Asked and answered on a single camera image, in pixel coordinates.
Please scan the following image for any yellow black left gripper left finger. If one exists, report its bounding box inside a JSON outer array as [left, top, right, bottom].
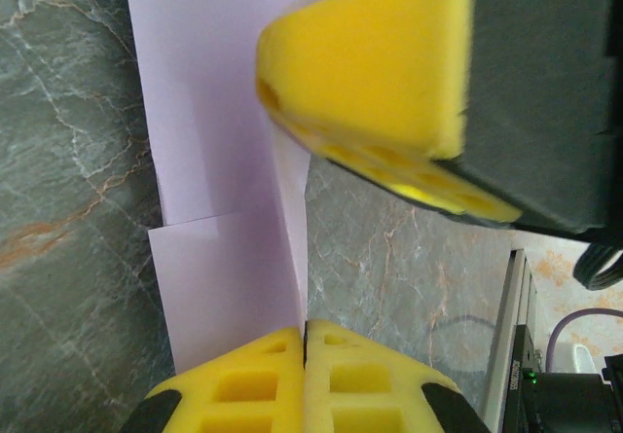
[[124, 326, 306, 433]]

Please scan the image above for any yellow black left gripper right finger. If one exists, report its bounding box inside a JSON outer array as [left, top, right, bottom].
[[305, 318, 491, 433]]

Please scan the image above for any purple cloth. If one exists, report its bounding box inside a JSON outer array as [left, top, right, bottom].
[[121, 0, 351, 376]]

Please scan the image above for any aluminium table side rail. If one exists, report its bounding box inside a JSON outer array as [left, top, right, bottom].
[[484, 246, 540, 433]]

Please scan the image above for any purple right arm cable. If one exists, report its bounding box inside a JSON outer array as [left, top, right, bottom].
[[548, 307, 623, 372]]

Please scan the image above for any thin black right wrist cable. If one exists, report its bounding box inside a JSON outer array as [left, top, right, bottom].
[[572, 241, 623, 292]]

